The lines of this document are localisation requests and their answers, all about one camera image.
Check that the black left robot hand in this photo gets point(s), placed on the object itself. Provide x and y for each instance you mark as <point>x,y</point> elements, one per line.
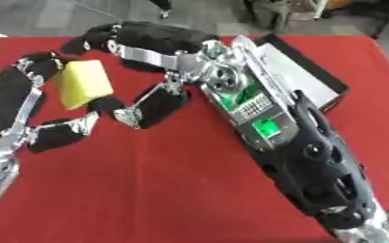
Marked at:
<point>7,95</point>

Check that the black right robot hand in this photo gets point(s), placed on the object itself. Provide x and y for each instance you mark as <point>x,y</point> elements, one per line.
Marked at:
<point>153,36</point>

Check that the yellow foam block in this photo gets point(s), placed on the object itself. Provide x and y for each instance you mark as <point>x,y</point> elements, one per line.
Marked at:
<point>82,83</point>

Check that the silver and black right robot arm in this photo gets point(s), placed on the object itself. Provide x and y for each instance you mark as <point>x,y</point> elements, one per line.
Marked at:
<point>292,136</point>

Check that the black box with white inside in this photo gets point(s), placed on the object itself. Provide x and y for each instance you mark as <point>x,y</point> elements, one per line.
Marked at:
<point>308,76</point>

